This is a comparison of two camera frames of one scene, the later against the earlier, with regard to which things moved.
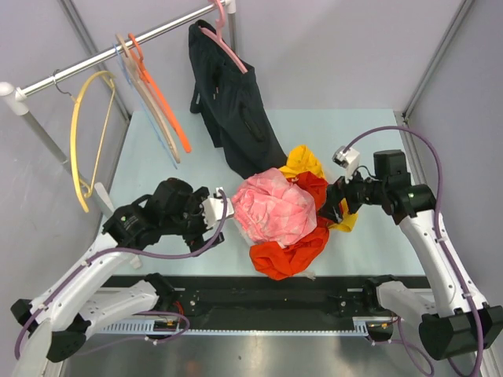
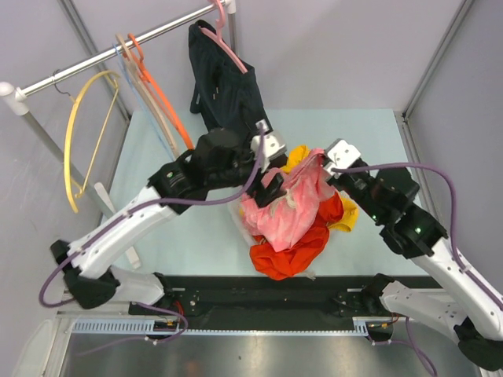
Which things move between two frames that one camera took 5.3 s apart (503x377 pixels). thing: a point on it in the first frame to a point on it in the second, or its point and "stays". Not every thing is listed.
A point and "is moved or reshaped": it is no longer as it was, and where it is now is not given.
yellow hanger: x=83 y=191 is moved or reshaped
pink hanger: x=218 y=38 stays
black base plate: x=255 y=301 stays
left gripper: x=196 y=240 to x=262 y=195
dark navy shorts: x=235 y=115 stays
